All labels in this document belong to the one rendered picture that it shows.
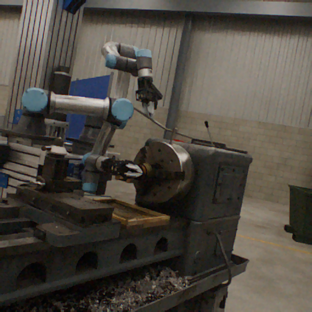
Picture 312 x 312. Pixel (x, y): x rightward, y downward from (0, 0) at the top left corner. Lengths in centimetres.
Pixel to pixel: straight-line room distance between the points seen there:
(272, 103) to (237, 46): 219
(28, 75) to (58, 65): 18
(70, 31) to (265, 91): 1017
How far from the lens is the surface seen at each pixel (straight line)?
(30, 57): 227
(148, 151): 183
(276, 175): 1182
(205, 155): 186
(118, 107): 180
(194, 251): 195
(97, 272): 145
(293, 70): 1222
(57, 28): 227
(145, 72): 187
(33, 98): 178
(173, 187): 177
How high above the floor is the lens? 124
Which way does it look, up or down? 3 degrees down
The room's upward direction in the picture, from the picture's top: 10 degrees clockwise
